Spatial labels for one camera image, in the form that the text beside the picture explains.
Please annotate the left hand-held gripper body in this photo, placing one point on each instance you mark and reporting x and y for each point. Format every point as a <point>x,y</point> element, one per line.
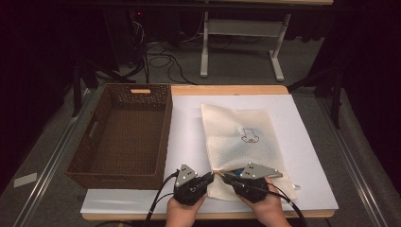
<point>186,176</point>

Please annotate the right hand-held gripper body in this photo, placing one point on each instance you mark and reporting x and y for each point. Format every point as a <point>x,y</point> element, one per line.
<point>257,171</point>

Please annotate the cream zippered laundry bag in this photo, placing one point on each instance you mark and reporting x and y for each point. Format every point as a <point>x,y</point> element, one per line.
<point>233,151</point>

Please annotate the brown woven basket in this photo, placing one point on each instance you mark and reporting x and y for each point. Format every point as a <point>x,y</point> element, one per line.
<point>126,145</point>

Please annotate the person's left hand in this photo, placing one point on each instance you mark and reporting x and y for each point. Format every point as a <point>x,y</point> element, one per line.
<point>181,216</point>

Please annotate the person's right hand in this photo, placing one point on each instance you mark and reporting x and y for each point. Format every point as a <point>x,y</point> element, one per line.
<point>269,211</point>

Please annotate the white sheet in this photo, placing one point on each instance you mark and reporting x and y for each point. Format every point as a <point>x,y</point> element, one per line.
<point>186,132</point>

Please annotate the black stand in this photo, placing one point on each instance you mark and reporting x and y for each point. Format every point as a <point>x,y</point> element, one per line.
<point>336,94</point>
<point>77,85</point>

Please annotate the black computer tower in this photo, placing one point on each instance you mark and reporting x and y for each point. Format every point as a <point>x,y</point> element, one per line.
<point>123,34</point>

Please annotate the white tape piece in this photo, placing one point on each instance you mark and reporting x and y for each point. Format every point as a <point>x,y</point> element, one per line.
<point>25,180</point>

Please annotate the metal floor rail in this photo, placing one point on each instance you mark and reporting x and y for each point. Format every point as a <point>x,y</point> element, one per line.
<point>350,157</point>
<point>50,164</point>

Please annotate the white desk frame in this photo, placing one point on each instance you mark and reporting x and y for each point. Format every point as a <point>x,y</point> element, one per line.
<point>242,27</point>

